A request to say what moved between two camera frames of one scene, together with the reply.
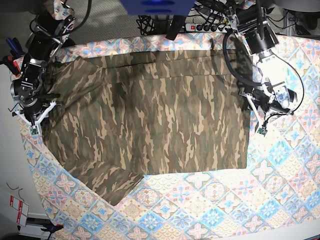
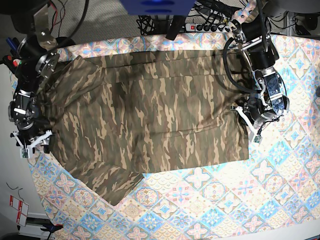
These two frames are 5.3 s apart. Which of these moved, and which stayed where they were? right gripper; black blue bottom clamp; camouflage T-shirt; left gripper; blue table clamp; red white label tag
Moved: right gripper; left gripper
Stayed: blue table clamp; camouflage T-shirt; black blue bottom clamp; red white label tag
